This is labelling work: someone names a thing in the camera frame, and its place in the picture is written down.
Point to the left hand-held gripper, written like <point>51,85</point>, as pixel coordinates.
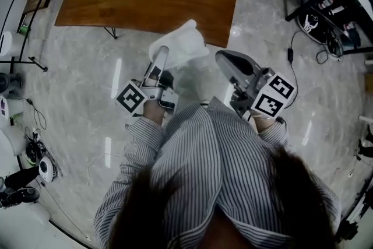
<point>137,97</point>

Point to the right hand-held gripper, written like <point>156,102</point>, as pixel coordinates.
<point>269,102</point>

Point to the person's right forearm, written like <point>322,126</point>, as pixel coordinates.
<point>269,132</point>

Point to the person's left forearm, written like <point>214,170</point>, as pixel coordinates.
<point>144,131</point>

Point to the black bag with white emblem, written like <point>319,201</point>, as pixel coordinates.
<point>310,21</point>

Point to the person's striped shirt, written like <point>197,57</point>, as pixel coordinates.
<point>192,160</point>

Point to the red and white bottle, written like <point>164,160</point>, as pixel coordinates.
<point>349,26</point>
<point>326,3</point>

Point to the cardboard box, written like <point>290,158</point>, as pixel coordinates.
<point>369,82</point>

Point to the white cylinder container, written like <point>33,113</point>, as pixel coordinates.
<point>8,43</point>

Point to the round white device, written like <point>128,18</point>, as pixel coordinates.
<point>46,169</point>

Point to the black metal frame stand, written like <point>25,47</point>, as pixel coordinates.
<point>32,8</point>

